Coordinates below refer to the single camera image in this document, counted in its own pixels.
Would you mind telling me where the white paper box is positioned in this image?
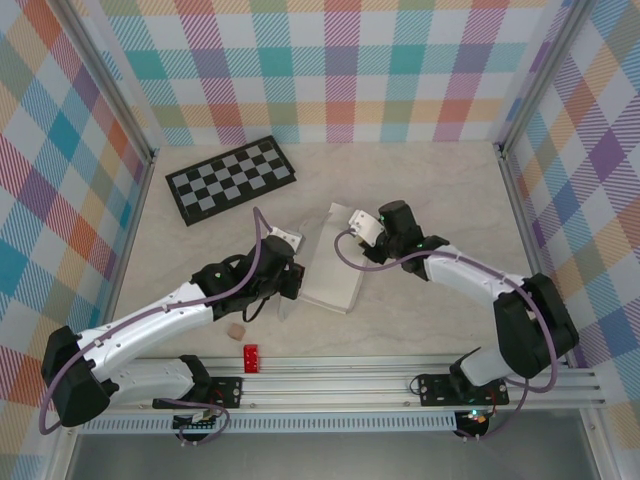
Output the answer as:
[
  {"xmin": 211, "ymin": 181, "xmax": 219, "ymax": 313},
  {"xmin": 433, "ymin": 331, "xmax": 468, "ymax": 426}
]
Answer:
[{"xmin": 275, "ymin": 202, "xmax": 369, "ymax": 321}]

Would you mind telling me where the red toy brick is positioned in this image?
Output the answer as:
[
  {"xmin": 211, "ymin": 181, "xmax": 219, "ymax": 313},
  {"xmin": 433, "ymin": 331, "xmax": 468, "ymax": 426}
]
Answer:
[{"xmin": 242, "ymin": 343, "xmax": 262, "ymax": 374}]

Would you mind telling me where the black and grey checkerboard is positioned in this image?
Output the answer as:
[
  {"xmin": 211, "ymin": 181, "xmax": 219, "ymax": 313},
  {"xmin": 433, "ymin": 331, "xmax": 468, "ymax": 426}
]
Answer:
[{"xmin": 165, "ymin": 135, "xmax": 299, "ymax": 228}]

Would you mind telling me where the small controller board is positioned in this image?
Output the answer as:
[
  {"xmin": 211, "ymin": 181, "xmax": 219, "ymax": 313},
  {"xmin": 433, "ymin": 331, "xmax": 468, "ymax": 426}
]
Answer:
[
  {"xmin": 172, "ymin": 408, "xmax": 224, "ymax": 435},
  {"xmin": 455, "ymin": 408, "xmax": 494, "ymax": 437}
]

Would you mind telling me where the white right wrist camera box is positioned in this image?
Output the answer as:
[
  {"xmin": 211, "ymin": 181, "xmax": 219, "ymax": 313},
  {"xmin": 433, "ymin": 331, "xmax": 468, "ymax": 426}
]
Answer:
[{"xmin": 348, "ymin": 209, "xmax": 385, "ymax": 247}]

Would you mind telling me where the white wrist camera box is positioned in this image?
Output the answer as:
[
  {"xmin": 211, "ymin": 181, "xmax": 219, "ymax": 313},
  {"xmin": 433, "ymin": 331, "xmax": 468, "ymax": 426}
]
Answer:
[
  {"xmin": 348, "ymin": 209, "xmax": 385, "ymax": 247},
  {"xmin": 268, "ymin": 227, "xmax": 306, "ymax": 255}
]

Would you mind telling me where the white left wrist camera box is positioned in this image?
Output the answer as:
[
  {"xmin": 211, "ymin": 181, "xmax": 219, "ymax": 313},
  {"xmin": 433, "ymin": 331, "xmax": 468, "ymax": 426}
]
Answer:
[{"xmin": 268, "ymin": 227, "xmax": 306, "ymax": 255}]

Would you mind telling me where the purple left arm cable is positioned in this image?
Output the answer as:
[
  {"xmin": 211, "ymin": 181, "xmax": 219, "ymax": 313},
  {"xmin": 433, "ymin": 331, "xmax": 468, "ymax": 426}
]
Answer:
[{"xmin": 39, "ymin": 207, "xmax": 281, "ymax": 446}]

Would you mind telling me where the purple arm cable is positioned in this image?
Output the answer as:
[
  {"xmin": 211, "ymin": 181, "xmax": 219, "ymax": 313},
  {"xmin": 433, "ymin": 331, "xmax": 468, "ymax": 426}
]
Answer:
[
  {"xmin": 333, "ymin": 227, "xmax": 560, "ymax": 444},
  {"xmin": 39, "ymin": 207, "xmax": 281, "ymax": 446}
]

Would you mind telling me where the aluminium rail frame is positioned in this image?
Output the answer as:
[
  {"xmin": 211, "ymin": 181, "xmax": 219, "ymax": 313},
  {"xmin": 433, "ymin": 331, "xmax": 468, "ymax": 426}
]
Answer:
[{"xmin": 55, "ymin": 353, "xmax": 609, "ymax": 414}]

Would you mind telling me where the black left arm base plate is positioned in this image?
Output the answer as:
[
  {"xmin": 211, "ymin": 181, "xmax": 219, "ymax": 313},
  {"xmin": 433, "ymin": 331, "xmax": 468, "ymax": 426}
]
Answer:
[{"xmin": 152, "ymin": 375, "xmax": 244, "ymax": 410}]

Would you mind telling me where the aluminium side rail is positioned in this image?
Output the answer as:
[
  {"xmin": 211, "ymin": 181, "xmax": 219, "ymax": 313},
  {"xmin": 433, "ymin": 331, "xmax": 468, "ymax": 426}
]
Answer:
[
  {"xmin": 493, "ymin": 142, "xmax": 575, "ymax": 370},
  {"xmin": 89, "ymin": 149, "xmax": 159, "ymax": 375}
]

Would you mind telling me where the slotted white cable duct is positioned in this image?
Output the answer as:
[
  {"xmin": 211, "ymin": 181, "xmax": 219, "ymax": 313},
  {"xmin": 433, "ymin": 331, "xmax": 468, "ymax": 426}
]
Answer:
[{"xmin": 79, "ymin": 410, "xmax": 459, "ymax": 435}]

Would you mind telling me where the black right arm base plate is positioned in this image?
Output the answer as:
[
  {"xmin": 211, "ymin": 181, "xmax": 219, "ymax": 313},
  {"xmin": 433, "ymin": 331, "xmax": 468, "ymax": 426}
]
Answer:
[{"xmin": 417, "ymin": 372, "xmax": 510, "ymax": 407}]

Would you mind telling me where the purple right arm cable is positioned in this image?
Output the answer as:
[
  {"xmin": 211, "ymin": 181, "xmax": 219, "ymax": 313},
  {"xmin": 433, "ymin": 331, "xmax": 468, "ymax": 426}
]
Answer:
[{"xmin": 333, "ymin": 227, "xmax": 560, "ymax": 444}]

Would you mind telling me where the aluminium corner post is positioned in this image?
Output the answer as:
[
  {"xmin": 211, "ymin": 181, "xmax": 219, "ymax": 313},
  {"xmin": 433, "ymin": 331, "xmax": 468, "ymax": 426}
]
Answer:
[
  {"xmin": 492, "ymin": 0, "xmax": 594, "ymax": 154},
  {"xmin": 49, "ymin": 0, "xmax": 160, "ymax": 169}
]

